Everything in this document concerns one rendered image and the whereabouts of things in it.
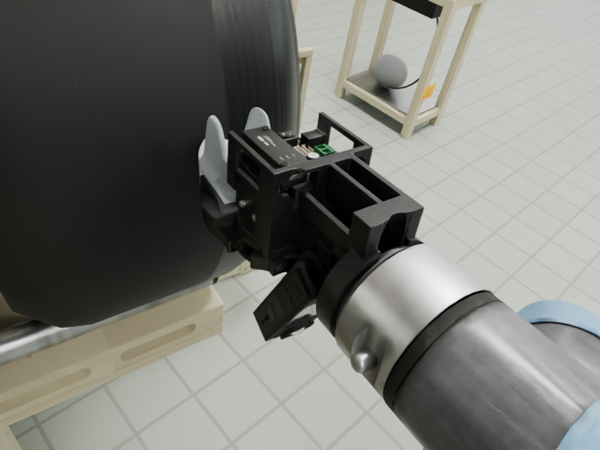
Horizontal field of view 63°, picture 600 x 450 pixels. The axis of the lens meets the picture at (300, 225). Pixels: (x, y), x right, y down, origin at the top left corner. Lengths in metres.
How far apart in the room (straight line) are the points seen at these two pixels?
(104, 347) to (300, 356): 1.11
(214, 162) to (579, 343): 0.28
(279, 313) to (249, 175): 0.09
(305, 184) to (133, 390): 1.47
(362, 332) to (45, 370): 0.58
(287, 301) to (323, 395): 1.42
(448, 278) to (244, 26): 0.27
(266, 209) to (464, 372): 0.14
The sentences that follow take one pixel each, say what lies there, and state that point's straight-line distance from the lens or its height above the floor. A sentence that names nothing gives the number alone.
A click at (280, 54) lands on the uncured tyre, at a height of 1.31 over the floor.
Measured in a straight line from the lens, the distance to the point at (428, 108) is 3.11.
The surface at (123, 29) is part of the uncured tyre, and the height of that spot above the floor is 1.35.
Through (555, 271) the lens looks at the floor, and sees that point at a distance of 2.54.
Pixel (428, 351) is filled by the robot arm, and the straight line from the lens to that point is 0.22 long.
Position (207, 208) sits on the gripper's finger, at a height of 1.27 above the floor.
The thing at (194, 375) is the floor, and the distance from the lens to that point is 1.72.
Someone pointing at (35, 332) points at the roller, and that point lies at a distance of 0.73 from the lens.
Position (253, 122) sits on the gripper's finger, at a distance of 0.38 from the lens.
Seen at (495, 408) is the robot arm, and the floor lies 1.33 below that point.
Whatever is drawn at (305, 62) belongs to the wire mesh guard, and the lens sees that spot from 1.29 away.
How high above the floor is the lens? 1.49
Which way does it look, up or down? 42 degrees down
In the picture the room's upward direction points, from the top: 11 degrees clockwise
